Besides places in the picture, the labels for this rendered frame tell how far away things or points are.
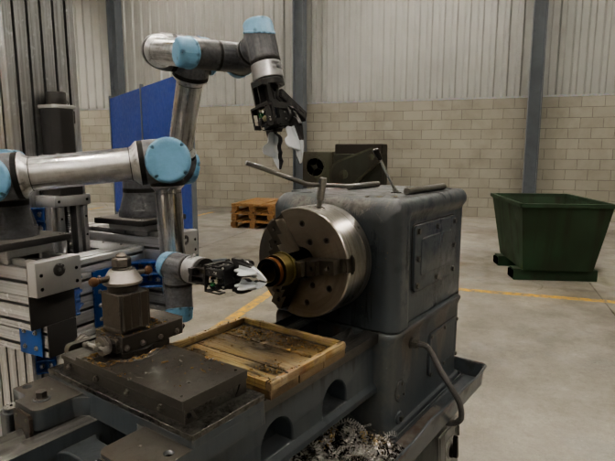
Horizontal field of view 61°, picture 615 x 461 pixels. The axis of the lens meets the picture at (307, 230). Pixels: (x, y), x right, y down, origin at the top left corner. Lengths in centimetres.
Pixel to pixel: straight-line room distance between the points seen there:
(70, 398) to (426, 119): 1066
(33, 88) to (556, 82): 1049
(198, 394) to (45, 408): 32
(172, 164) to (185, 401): 65
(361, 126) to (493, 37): 314
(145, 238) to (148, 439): 98
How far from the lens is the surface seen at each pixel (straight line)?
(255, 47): 132
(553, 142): 1143
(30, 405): 118
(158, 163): 138
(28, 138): 183
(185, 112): 183
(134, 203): 188
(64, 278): 151
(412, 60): 1167
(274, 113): 125
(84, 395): 119
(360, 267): 142
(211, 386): 100
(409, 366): 171
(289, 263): 136
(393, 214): 147
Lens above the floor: 140
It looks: 9 degrees down
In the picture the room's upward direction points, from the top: straight up
